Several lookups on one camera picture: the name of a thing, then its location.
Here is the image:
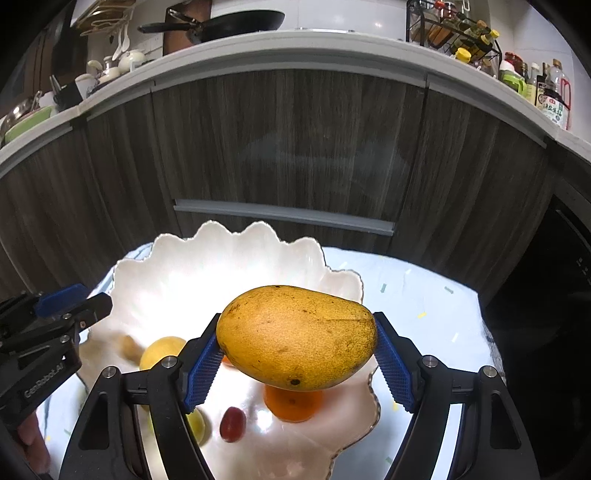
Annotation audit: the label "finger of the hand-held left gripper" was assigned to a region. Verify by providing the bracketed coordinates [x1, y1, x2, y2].
[0, 294, 113, 356]
[0, 285, 90, 340]

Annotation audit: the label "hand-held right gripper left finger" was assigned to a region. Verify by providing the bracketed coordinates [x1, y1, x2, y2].
[58, 313, 225, 480]

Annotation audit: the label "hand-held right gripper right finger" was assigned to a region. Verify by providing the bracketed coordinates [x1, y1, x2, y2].
[373, 311, 541, 480]

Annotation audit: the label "round green fruit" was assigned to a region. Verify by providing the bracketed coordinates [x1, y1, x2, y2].
[185, 408, 207, 448]

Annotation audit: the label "red grape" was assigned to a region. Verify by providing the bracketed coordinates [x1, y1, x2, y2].
[219, 406, 247, 444]

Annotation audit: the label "white scalloped bowl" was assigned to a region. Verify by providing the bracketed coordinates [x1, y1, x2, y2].
[76, 220, 382, 480]

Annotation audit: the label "orange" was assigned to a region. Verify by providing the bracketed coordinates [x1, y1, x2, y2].
[263, 385, 324, 424]

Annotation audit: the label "yellow mango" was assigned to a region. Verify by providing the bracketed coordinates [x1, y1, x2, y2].
[216, 285, 378, 392]

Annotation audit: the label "person's left hand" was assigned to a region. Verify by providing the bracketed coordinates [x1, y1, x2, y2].
[16, 408, 52, 469]

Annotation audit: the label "yellow lemon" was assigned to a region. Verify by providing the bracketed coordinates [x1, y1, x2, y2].
[139, 336, 188, 372]

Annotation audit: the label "light blue patterned tablecloth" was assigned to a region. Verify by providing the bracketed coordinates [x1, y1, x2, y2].
[34, 242, 504, 480]

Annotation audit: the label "black built-in oven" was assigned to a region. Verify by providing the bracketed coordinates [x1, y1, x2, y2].
[480, 191, 591, 480]

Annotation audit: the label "green dish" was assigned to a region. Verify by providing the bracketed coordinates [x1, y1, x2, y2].
[4, 106, 58, 141]

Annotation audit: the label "steel pot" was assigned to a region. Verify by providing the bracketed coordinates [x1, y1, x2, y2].
[0, 92, 44, 134]

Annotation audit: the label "black knife holder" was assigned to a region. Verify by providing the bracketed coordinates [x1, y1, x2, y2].
[51, 76, 81, 109]

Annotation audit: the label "white mug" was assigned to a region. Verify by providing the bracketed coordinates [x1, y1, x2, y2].
[74, 73, 98, 100]

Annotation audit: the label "dark wood cabinet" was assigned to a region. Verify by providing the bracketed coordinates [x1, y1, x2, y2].
[0, 69, 591, 324]

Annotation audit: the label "white teapot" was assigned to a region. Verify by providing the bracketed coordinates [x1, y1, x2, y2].
[117, 48, 147, 73]

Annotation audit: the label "white hanging utensils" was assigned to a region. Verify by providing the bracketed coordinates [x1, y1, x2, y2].
[111, 21, 132, 61]

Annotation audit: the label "brown cutting board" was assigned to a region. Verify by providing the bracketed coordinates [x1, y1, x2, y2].
[164, 0, 213, 55]

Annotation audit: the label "green lidded jar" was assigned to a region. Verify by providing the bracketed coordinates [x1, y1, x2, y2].
[499, 62, 527, 95]

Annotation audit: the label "large clear labelled bottle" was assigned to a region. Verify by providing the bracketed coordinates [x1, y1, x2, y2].
[536, 60, 573, 130]

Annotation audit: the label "grey kitchen countertop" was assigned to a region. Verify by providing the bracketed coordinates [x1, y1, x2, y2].
[0, 25, 591, 181]

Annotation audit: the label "group of seasoning bottles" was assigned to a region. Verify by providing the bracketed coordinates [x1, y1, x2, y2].
[413, 0, 502, 65]

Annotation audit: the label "black frying pan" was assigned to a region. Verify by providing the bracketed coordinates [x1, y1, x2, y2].
[137, 8, 287, 44]

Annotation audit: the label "gold wire dish rack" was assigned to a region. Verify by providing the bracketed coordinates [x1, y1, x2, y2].
[76, 0, 139, 35]

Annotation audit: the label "black wire spice rack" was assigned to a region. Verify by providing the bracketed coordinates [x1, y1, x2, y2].
[406, 0, 504, 70]

